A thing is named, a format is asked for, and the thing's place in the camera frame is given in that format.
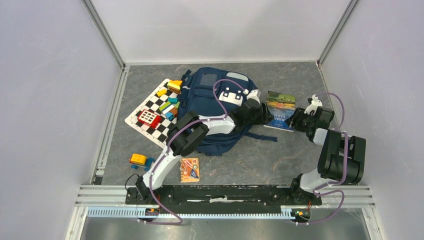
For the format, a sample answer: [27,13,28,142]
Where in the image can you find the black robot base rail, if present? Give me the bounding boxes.
[125,184,322,216]

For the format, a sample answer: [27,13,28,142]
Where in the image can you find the light blue curved block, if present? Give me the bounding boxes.
[165,111,175,121]

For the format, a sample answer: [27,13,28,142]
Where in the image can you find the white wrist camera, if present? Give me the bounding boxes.
[304,94,323,116]
[243,89,261,106]

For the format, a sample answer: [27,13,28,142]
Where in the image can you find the yellow toy block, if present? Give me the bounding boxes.
[156,88,168,98]

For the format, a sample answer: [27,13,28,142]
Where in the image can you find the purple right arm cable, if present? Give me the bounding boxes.
[291,92,349,227]

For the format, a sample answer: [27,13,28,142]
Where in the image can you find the red window toy block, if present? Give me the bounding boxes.
[137,109,162,129]

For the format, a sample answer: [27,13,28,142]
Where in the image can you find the black white chessboard mat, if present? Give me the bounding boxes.
[124,78,186,150]

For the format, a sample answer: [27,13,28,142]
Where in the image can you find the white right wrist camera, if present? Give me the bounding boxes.
[304,94,323,116]

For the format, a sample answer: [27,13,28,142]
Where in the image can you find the blue Animal Farm book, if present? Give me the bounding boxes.
[263,90,296,132]

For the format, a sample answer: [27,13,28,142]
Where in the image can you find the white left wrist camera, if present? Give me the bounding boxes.
[243,89,261,106]

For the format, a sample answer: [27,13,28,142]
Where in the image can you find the orange yellow wedge block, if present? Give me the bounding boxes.
[166,80,184,95]

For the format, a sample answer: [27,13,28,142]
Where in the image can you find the orange spiral notebook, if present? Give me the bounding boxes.
[179,157,200,183]

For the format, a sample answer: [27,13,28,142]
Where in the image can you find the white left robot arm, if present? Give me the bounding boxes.
[132,99,277,204]

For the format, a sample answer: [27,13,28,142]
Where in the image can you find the orange brown toy block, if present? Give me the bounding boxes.
[169,107,178,117]

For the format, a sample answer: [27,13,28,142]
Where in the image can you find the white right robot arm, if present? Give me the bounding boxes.
[285,106,367,204]

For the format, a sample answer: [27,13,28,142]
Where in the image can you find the navy blue student backpack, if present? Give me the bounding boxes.
[177,67,278,157]

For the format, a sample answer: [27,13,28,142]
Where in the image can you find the teal toy block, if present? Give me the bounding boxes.
[167,97,179,105]

